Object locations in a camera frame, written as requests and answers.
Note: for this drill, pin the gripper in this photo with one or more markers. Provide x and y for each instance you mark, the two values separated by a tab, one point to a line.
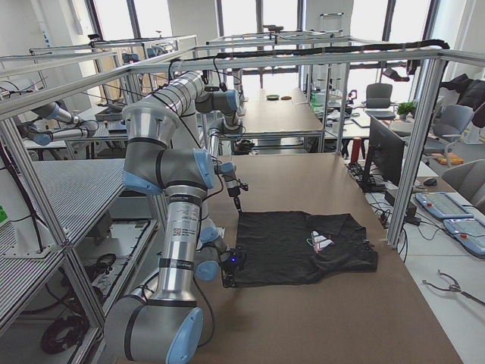
228	268
233	188

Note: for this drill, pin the black t-shirt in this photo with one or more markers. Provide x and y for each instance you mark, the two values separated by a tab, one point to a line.
293	248

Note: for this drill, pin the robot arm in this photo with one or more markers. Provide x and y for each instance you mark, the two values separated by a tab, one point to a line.
161	321
223	125

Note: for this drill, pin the black Huawei monitor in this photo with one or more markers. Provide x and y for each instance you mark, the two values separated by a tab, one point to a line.
385	151

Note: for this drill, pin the striped aluminium workbench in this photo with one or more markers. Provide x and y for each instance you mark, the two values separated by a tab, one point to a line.
80	191

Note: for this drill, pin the blue teach pendant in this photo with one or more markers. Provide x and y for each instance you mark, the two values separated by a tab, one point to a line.
469	232
442	206

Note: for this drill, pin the metal reacher grabber tool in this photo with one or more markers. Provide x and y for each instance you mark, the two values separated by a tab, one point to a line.
453	287

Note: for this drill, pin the grey office chair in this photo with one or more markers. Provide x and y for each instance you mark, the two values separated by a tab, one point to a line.
468	180

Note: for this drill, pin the aluminium frame post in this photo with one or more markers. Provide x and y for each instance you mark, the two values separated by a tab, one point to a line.
415	147

